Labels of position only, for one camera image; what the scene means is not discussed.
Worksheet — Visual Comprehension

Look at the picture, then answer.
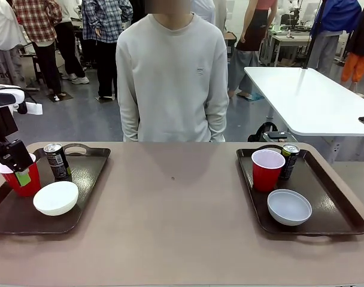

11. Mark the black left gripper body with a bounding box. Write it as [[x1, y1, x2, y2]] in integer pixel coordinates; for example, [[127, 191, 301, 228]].
[[0, 109, 20, 150]]

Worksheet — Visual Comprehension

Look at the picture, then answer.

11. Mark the red plastic cup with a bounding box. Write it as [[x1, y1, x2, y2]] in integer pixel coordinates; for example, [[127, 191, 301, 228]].
[[0, 153, 42, 198], [251, 149, 286, 193]]

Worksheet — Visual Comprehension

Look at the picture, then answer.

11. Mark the white bowl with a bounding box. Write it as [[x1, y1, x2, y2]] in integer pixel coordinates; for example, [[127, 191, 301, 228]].
[[32, 181, 80, 217]]

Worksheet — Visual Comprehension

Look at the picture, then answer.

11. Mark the black drink can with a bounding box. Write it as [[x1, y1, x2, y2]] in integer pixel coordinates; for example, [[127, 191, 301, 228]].
[[278, 143, 301, 181], [43, 142, 72, 182]]

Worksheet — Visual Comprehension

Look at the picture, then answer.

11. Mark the grey bowl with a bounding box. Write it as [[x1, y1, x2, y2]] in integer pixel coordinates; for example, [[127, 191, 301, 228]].
[[266, 188, 313, 227]]

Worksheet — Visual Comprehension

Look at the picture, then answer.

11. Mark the person's left forearm cream sleeve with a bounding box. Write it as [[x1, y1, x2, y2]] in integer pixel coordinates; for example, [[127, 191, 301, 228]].
[[204, 98, 228, 143]]

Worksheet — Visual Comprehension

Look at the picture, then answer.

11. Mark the person's right forearm cream sleeve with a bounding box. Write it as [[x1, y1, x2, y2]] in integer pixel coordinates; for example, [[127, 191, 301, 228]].
[[120, 98, 141, 143]]

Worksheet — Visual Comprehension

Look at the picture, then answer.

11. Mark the white paper tag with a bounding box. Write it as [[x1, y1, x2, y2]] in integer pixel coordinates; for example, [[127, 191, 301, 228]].
[[25, 102, 44, 116]]

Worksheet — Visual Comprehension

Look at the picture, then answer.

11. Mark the black floor mat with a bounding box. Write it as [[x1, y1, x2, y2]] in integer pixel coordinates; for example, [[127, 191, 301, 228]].
[[46, 91, 75, 103]]

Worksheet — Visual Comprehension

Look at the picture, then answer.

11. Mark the brown plastic serving tray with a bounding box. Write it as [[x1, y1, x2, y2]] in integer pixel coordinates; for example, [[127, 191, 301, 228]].
[[236, 144, 364, 237], [0, 142, 111, 236]]

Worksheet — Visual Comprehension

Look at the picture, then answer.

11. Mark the person in white shirt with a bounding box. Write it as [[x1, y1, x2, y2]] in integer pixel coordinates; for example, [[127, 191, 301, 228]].
[[0, 0, 28, 88]]

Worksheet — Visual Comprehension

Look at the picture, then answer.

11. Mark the person in black trousers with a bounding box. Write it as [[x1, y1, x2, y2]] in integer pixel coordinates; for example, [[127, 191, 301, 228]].
[[54, 0, 90, 86]]

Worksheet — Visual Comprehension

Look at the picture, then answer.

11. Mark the person in red plaid shirt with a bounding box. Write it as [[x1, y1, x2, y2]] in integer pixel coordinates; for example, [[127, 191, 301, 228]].
[[13, 0, 63, 102]]

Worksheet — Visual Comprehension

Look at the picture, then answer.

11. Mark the person in blue plaid shirt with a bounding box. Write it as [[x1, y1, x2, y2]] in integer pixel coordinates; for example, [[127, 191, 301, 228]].
[[81, 0, 134, 101]]

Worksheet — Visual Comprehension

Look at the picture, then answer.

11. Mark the person in cream sweatshirt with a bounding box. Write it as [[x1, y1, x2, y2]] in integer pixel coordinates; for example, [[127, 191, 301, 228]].
[[115, 11, 230, 143]]

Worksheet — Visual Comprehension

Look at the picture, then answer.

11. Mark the person in pale long shirt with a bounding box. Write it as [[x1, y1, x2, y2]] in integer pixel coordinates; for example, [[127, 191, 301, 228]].
[[190, 0, 216, 26]]

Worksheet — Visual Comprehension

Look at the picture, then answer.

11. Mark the black bag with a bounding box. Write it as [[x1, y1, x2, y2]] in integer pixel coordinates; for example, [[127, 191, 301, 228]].
[[247, 121, 297, 143]]

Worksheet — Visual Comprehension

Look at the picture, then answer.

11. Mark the person in dark apron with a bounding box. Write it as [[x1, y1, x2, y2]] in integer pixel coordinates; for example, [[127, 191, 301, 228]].
[[228, 0, 279, 100]]

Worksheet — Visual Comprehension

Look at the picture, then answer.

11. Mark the grey workbench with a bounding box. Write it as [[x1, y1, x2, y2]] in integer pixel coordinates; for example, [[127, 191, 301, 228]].
[[267, 28, 314, 67]]

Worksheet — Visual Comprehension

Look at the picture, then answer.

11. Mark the white side table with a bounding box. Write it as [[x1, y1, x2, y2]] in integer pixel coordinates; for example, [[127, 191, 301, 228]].
[[244, 66, 364, 164]]

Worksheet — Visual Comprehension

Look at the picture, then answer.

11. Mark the black pole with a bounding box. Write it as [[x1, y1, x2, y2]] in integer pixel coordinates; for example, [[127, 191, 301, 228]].
[[301, 0, 325, 71]]

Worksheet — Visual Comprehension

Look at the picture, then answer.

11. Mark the person in blue jacket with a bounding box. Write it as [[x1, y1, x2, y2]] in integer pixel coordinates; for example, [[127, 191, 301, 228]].
[[307, 0, 363, 76]]

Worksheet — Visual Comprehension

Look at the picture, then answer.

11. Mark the person in orange trousers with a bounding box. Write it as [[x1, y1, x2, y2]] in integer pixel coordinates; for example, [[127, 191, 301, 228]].
[[340, 0, 364, 84]]

